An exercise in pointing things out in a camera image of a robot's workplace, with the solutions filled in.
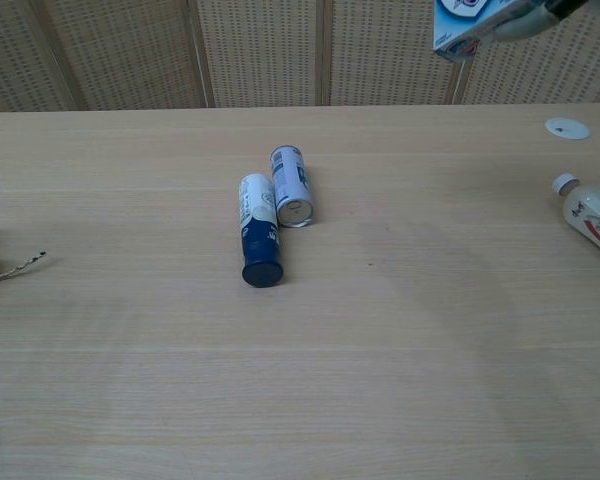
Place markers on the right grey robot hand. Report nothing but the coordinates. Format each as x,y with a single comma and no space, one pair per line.
565,9

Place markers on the small blue white packet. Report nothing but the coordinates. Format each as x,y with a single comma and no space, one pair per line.
467,22

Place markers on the woven bamboo screen panel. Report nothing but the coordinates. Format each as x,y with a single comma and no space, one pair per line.
265,50
135,50
545,70
385,55
10,55

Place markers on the milk tea plastic bottle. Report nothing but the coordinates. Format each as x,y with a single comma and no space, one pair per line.
595,215

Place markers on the white blue drink can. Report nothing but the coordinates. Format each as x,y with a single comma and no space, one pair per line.
290,185

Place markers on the blue white cylinder bottle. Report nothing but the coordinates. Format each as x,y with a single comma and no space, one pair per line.
261,245

